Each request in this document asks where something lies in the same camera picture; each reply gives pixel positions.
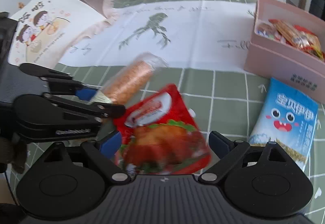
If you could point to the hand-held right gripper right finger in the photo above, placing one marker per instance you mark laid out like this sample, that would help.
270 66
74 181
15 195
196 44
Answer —
217 144

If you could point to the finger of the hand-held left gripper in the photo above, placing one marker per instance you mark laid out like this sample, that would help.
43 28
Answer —
111 111
86 94

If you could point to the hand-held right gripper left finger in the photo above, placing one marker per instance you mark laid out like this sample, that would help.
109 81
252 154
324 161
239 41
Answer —
110 144

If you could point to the clear round cracker packet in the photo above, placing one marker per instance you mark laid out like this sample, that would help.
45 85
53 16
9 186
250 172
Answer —
132 79

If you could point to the red chicken print snack packet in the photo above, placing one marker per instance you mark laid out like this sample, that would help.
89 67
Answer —
165 137

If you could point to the pink cardboard box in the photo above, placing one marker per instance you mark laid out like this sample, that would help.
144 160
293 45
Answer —
276 69

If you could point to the pile of assorted snack packets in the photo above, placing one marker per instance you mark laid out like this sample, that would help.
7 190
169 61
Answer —
294 36

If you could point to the person's left hand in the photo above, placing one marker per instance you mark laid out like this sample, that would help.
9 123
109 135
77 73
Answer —
11 155

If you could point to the green checked tablecloth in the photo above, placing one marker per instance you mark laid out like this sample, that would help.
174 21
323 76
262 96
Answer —
223 97

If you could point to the blue cartoon face snack packet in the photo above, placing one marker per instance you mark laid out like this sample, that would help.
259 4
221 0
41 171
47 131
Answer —
284 122

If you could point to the white cartoon printed box lid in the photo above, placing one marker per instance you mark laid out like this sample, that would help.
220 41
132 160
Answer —
43 33

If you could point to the white paper sheet with drawing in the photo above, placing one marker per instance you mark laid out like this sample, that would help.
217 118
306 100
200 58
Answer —
193 36

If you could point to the black water dispenser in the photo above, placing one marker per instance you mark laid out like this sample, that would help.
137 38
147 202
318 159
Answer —
317 5

